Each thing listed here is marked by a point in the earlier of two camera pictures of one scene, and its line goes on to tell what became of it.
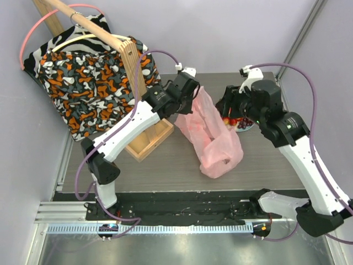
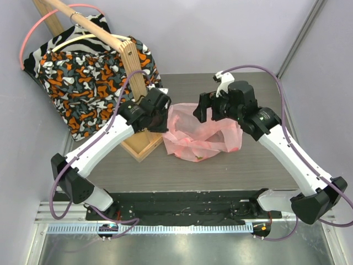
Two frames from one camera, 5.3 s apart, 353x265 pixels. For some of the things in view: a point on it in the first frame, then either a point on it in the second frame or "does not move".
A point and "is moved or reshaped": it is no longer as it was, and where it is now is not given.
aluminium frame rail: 62,212 does not move
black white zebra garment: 74,38 does not move
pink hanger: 43,18 does not move
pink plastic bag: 217,147 is moved or reshaped
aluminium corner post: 310,21 does not move
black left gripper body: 187,105 to 159,123
